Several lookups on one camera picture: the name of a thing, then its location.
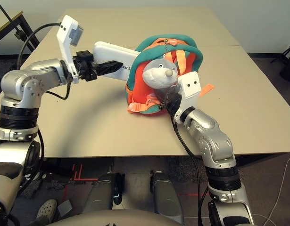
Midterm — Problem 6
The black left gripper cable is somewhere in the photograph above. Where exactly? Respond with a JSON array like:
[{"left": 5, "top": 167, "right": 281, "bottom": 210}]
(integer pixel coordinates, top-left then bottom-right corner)
[{"left": 49, "top": 79, "right": 72, "bottom": 100}]

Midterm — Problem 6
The grey white plush toy pendant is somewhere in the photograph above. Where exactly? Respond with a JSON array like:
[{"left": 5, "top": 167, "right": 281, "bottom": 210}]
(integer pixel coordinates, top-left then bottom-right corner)
[{"left": 142, "top": 58, "right": 178, "bottom": 89}]

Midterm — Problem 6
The orange and teal backpack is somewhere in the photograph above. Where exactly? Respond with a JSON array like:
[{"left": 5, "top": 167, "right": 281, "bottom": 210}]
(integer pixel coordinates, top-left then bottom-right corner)
[{"left": 124, "top": 34, "right": 216, "bottom": 116}]

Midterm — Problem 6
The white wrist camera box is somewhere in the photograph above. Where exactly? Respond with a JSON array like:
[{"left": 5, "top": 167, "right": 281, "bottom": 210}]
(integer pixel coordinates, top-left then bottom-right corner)
[
  {"left": 174, "top": 72, "right": 202, "bottom": 123},
  {"left": 56, "top": 15, "right": 84, "bottom": 84}
]

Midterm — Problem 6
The white floor cable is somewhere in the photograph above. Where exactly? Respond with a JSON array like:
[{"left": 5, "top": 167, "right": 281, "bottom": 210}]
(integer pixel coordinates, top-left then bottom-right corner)
[{"left": 260, "top": 154, "right": 290, "bottom": 226}]

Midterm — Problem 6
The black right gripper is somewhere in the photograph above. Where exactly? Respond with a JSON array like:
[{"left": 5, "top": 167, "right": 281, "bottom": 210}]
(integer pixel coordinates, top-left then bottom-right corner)
[{"left": 164, "top": 85, "right": 183, "bottom": 113}]

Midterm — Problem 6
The thin dark pole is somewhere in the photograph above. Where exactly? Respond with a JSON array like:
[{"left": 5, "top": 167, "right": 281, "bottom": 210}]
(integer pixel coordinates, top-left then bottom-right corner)
[{"left": 0, "top": 0, "right": 24, "bottom": 40}]

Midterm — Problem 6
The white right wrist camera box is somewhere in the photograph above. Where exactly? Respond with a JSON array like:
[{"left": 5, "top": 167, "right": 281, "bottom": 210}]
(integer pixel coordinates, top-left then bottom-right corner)
[{"left": 174, "top": 72, "right": 202, "bottom": 123}]

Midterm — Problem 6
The grey robot torso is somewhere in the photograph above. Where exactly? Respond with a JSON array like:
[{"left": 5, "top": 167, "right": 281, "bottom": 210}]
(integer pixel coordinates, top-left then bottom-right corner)
[{"left": 47, "top": 209, "right": 181, "bottom": 226}]

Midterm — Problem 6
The grey left robot leg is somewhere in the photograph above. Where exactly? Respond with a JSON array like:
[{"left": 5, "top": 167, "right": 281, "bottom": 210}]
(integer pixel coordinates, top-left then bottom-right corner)
[{"left": 84, "top": 173, "right": 125, "bottom": 212}]

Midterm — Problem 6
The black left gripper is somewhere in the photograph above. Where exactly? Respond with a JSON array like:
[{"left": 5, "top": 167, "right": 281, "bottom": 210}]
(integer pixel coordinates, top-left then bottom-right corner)
[{"left": 73, "top": 49, "right": 124, "bottom": 82}]

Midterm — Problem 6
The black tripod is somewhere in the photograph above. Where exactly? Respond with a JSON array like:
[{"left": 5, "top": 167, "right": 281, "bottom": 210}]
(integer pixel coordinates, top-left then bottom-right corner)
[{"left": 271, "top": 43, "right": 290, "bottom": 82}]

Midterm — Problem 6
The black left camera cable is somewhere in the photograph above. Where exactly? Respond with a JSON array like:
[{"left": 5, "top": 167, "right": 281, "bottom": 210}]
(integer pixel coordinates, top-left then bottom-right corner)
[{"left": 18, "top": 22, "right": 63, "bottom": 70}]

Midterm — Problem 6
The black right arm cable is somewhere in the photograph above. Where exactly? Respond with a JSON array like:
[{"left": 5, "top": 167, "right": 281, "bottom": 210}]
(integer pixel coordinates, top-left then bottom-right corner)
[{"left": 169, "top": 113, "right": 208, "bottom": 226}]

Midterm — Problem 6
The grey right robot leg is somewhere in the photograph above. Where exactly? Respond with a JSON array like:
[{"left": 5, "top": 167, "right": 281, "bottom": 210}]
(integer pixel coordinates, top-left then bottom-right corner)
[{"left": 150, "top": 171, "right": 184, "bottom": 224}]

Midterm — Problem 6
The white pencil case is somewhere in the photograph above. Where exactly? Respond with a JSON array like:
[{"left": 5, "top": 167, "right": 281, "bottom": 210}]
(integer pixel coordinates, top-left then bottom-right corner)
[{"left": 92, "top": 41, "right": 140, "bottom": 82}]

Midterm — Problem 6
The black framed side table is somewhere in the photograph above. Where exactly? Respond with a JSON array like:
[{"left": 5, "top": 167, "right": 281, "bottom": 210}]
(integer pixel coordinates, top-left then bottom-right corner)
[{"left": 0, "top": 10, "right": 41, "bottom": 56}]

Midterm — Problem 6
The grey robot leg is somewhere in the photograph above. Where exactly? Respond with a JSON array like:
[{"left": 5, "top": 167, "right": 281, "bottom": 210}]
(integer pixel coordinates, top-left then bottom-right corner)
[
  {"left": 84, "top": 173, "right": 125, "bottom": 212},
  {"left": 150, "top": 171, "right": 184, "bottom": 224}
]

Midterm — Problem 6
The white perforated shoe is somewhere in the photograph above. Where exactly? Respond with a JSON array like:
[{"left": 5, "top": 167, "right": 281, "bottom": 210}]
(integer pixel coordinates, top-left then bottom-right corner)
[{"left": 36, "top": 199, "right": 58, "bottom": 223}]

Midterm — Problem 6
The grey flat floor piece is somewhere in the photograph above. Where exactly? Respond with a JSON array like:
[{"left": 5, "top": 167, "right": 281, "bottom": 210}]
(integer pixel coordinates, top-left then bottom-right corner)
[{"left": 57, "top": 200, "right": 73, "bottom": 214}]

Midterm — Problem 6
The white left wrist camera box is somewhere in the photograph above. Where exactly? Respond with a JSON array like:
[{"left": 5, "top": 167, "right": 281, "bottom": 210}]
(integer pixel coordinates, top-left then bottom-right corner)
[{"left": 56, "top": 15, "right": 84, "bottom": 84}]

